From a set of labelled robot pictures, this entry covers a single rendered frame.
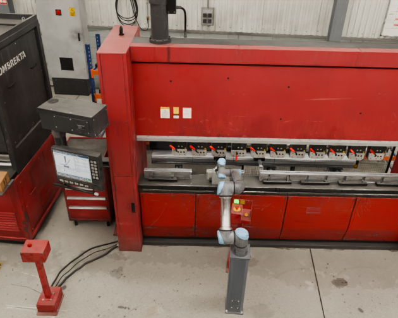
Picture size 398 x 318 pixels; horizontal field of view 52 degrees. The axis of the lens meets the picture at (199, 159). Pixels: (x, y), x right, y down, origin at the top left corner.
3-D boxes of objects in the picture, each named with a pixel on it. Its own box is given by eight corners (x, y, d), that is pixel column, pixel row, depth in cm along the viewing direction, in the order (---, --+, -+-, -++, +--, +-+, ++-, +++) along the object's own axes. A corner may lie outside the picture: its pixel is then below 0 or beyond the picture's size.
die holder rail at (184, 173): (144, 178, 429) (143, 170, 423) (144, 175, 434) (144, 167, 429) (191, 178, 429) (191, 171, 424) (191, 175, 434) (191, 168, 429)
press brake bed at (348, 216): (143, 245, 466) (138, 188, 421) (144, 233, 484) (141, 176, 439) (401, 250, 468) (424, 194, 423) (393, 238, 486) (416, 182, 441)
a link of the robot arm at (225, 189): (235, 245, 342) (235, 181, 344) (218, 245, 341) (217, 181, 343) (234, 243, 354) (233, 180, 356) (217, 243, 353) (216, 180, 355)
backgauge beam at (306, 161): (151, 164, 450) (151, 156, 445) (153, 157, 462) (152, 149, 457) (357, 168, 452) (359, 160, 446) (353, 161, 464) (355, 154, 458)
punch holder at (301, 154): (289, 158, 412) (292, 144, 403) (288, 153, 419) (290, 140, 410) (304, 158, 412) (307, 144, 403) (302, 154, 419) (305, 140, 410)
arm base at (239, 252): (248, 257, 351) (249, 249, 345) (231, 256, 351) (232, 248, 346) (248, 245, 363) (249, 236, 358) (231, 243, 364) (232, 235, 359)
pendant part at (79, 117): (54, 190, 370) (35, 106, 324) (69, 176, 390) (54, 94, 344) (103, 202, 358) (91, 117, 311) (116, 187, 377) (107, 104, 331)
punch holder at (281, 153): (270, 158, 412) (271, 144, 403) (268, 153, 419) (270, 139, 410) (284, 158, 412) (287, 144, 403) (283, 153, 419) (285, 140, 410)
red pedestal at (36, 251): (36, 315, 386) (16, 253, 341) (44, 293, 407) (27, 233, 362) (57, 315, 386) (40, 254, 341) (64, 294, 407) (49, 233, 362)
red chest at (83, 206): (70, 229, 486) (56, 159, 432) (81, 202, 529) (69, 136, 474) (112, 229, 487) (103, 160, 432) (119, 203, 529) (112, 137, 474)
